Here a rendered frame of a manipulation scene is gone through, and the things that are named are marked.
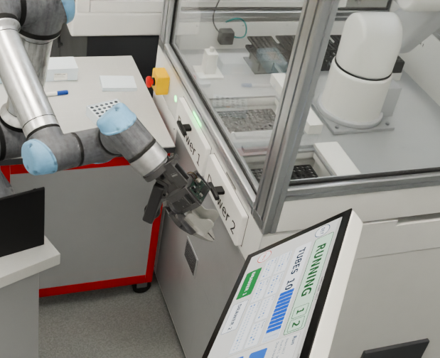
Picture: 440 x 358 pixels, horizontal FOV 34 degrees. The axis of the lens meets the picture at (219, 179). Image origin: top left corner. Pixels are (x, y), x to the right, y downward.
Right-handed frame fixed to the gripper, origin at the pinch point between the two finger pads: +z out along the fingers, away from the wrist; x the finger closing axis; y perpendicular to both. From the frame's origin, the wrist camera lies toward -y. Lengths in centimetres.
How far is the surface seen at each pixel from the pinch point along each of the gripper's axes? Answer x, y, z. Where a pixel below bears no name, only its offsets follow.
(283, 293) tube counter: -9.3, 13.5, 14.8
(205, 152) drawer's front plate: 55, -25, -2
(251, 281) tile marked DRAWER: 0.3, 1.1, 14.7
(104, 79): 98, -69, -34
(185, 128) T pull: 65, -31, -9
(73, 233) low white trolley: 56, -91, -1
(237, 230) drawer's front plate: 31.2, -16.1, 15.4
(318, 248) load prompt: 2.4, 19.3, 14.8
